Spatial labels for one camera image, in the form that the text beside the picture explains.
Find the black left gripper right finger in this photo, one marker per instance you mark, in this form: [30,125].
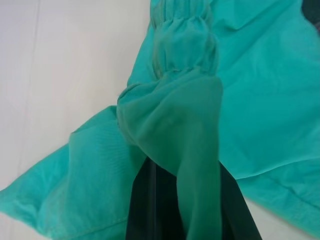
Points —
[235,212]

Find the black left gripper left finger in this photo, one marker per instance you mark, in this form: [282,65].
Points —
[142,205]

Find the green shorts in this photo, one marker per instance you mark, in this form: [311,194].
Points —
[250,100]

